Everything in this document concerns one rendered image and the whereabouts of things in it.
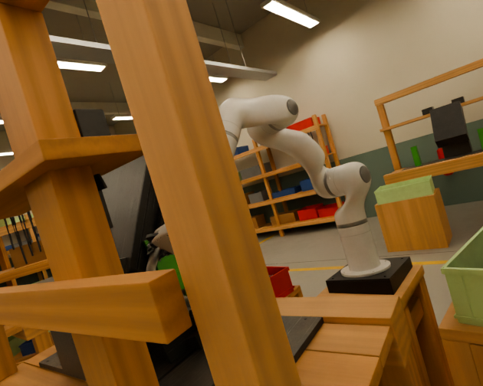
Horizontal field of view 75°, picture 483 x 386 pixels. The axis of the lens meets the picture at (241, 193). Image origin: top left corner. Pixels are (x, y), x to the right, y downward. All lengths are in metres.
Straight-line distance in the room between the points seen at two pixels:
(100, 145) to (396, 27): 6.08
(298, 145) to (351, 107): 5.42
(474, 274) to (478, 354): 0.23
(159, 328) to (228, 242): 0.15
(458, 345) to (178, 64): 1.05
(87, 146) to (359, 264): 1.02
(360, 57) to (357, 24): 0.56
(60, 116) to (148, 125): 0.36
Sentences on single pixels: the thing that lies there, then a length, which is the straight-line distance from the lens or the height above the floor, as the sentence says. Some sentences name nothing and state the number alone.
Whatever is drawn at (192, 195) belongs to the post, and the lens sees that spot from 0.42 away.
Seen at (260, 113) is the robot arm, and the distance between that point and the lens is 1.05.
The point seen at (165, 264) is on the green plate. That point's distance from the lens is 1.15.
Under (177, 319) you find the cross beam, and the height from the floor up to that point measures 1.21.
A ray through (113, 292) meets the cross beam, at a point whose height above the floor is 1.26.
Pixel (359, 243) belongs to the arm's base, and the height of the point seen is 1.02.
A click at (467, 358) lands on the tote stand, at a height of 0.71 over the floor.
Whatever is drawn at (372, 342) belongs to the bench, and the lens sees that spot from 0.95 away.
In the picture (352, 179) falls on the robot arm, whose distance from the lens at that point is 1.23.
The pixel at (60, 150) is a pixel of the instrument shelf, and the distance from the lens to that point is 0.66.
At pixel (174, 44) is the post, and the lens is 0.48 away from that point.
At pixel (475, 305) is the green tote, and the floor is 0.85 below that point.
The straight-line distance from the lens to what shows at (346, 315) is 1.06.
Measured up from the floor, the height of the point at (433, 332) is 0.60.
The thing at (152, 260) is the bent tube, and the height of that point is 1.21.
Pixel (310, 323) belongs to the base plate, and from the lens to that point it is 1.06.
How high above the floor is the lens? 1.37
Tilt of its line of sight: 2 degrees down
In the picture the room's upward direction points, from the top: 17 degrees counter-clockwise
